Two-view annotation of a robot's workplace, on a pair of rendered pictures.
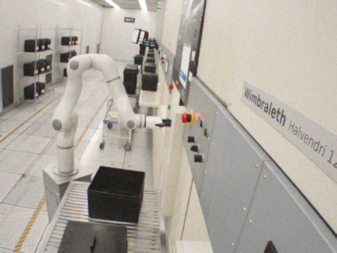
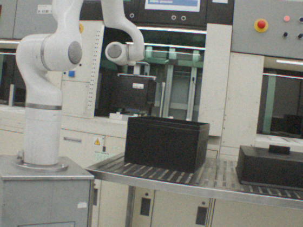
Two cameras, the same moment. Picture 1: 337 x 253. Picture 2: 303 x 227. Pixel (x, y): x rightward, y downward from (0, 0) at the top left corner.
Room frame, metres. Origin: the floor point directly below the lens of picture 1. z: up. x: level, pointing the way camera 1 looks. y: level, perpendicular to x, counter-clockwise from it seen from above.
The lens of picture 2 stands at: (0.90, 1.52, 1.01)
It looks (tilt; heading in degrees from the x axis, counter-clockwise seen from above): 3 degrees down; 289
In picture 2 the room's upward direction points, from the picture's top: 6 degrees clockwise
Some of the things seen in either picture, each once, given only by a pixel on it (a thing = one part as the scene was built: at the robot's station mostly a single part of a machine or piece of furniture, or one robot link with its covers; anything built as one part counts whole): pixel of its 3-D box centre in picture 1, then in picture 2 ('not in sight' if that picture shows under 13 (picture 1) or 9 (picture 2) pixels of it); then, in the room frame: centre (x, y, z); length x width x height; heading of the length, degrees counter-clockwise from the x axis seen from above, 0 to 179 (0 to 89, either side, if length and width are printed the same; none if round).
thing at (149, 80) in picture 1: (149, 81); not in sight; (4.34, 0.41, 0.93); 0.30 x 0.28 x 0.26; 3
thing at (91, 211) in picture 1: (117, 193); (169, 141); (1.25, 0.24, 0.85); 0.28 x 0.28 x 0.17; 1
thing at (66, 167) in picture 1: (65, 157); (41, 136); (1.55, 0.68, 0.85); 0.19 x 0.19 x 0.18
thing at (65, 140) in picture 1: (66, 126); (40, 70); (1.58, 0.67, 1.07); 0.19 x 0.12 x 0.24; 176
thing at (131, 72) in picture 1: (129, 74); not in sight; (5.38, 0.93, 0.85); 0.30 x 0.28 x 0.26; 5
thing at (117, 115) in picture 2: not in sight; (132, 116); (1.65, -0.31, 0.89); 0.22 x 0.21 x 0.04; 96
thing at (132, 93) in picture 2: not in sight; (134, 88); (1.65, -0.31, 1.06); 0.24 x 0.20 x 0.32; 6
